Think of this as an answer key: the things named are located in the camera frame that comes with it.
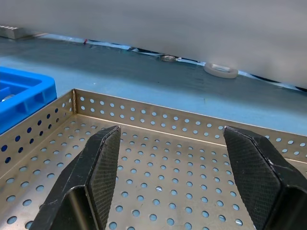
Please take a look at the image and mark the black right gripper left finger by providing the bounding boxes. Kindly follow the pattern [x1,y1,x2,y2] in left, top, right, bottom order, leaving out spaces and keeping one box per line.
[30,125,121,230]

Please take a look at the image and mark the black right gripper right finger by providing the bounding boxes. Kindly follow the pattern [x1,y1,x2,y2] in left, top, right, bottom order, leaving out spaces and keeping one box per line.
[223,126,307,230]

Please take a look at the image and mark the blue compartment tray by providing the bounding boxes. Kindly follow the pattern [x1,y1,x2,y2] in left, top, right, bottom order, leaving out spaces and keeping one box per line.
[0,66,58,136]

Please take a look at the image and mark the perforated metal tray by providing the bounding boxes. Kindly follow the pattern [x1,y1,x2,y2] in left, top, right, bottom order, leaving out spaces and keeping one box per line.
[0,88,307,230]

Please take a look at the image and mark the white tape roll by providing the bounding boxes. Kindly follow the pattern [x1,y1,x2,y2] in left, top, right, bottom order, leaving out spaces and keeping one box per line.
[203,62,239,81]

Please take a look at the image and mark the grey metal bar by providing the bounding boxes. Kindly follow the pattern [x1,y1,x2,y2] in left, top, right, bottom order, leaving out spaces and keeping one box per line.
[0,25,44,40]

